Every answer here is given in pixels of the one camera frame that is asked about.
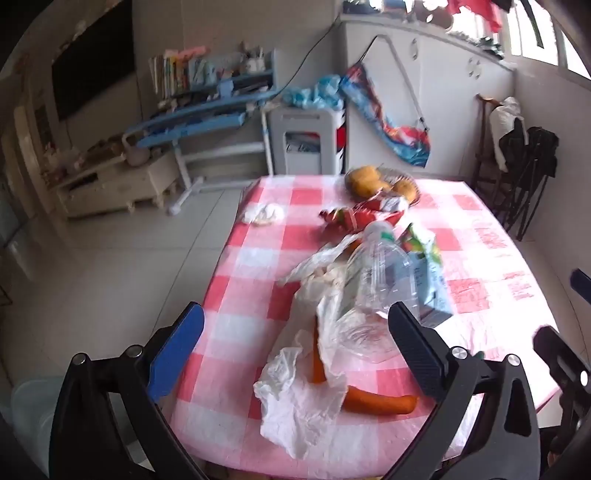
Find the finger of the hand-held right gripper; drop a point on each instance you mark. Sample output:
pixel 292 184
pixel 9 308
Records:
pixel 582 280
pixel 556 355

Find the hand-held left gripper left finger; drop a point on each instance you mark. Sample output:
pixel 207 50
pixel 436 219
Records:
pixel 178 350

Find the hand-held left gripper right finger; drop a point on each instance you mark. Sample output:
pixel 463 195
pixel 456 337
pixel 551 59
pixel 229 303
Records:
pixel 413 346

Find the clear plastic bottle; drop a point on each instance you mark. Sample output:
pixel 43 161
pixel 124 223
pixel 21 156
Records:
pixel 383 272

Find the translucent white plastic bag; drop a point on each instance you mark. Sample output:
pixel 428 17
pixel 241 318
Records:
pixel 318 295

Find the green blue juice carton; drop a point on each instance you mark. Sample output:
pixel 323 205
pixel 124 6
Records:
pixel 431 286

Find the pink checkered tablecloth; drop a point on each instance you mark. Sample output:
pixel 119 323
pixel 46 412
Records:
pixel 258 295

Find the crumpled white napkin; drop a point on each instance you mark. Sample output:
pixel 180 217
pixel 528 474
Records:
pixel 295 406

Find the red snack wrapper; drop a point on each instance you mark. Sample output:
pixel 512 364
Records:
pixel 364 214

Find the dark clothing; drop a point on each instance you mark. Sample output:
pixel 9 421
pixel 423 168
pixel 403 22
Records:
pixel 535 147

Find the yellow orange fruit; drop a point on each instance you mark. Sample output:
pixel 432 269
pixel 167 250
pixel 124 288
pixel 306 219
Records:
pixel 360 175
pixel 375 187
pixel 404 188

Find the dark wooden chair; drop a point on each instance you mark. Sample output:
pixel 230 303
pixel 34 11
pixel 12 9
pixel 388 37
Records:
pixel 485 152

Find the crumpled white tissue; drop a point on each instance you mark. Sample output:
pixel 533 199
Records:
pixel 265 214

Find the glass fruit plate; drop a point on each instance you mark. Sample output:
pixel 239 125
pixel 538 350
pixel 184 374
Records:
pixel 411 177

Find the cream television cabinet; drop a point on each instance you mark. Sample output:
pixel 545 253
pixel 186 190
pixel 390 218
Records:
pixel 115 184

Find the white plastic sack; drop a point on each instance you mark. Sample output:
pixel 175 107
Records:
pixel 505 113

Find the pale round vase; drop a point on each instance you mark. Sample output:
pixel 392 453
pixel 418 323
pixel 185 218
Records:
pixel 137 155

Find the colourful printed sling bag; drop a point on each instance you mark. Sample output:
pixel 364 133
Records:
pixel 406 143

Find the blue white study desk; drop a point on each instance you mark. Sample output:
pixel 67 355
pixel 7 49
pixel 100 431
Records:
pixel 198 120

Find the white cabinet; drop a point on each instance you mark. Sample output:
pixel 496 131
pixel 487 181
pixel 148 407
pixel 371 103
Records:
pixel 443 92

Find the white storage bin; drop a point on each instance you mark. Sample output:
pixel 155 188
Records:
pixel 300 120

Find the blue plastic bag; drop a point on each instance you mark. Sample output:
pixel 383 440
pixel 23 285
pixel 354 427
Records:
pixel 318 90

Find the row of books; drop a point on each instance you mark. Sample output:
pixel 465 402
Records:
pixel 175 74

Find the red hanging garment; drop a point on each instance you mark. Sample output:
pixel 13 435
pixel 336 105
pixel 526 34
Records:
pixel 489 14

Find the black television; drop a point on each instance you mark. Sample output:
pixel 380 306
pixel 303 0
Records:
pixel 92 69

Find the white pen holder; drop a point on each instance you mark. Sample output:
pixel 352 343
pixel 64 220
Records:
pixel 255 63

